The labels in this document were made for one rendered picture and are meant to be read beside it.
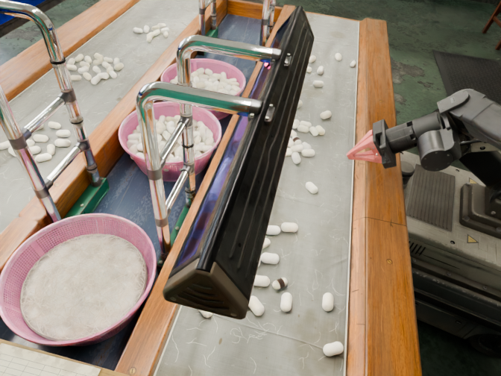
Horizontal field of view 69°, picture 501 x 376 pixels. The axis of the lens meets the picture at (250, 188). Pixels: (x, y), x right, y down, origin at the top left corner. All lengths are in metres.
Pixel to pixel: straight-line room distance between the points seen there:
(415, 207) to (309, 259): 0.67
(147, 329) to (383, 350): 0.39
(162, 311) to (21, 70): 0.93
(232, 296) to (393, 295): 0.47
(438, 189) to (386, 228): 0.66
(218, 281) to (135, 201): 0.66
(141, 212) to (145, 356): 0.39
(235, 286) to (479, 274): 1.15
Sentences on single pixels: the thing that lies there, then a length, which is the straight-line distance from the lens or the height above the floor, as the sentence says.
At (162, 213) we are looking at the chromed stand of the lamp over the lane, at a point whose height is 0.87.
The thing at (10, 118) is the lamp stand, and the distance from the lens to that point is 0.69.
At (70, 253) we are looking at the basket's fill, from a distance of 0.82.
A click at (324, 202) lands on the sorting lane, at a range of 0.88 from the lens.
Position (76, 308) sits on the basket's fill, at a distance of 0.74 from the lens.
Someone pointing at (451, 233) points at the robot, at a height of 0.47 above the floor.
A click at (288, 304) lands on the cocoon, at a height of 0.76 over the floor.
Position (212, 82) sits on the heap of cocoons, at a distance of 1.25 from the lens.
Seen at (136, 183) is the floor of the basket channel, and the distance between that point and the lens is 0.99.
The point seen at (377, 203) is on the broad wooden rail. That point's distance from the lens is 0.89.
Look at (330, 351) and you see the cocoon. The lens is 0.68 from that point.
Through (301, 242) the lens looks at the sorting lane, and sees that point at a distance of 0.79.
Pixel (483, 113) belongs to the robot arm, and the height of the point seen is 1.03.
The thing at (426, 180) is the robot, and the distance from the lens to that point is 1.49.
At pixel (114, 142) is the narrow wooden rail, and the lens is 1.03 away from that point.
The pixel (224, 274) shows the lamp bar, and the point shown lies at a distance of 0.32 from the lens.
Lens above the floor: 1.37
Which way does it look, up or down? 46 degrees down
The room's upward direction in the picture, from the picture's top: 7 degrees clockwise
